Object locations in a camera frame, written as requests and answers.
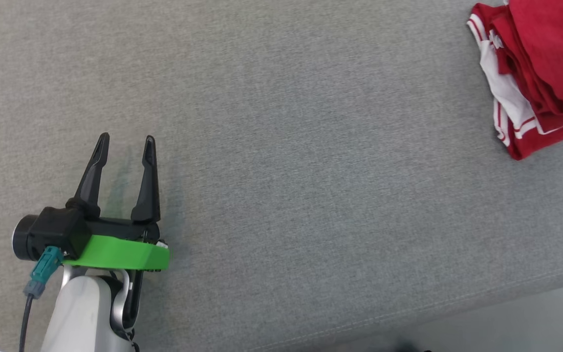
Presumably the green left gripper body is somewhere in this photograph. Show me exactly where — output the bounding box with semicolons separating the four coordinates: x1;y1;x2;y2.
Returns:
62;218;171;272

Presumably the red shirt with white sleeves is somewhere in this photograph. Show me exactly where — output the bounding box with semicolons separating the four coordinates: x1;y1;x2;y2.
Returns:
467;0;563;161

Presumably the left cable with teal connector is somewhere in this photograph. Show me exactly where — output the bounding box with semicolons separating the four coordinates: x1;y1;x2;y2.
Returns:
19;246;65;352

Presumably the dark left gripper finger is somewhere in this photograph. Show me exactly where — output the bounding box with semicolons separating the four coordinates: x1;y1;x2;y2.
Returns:
66;132;111;218
131;135;161;224

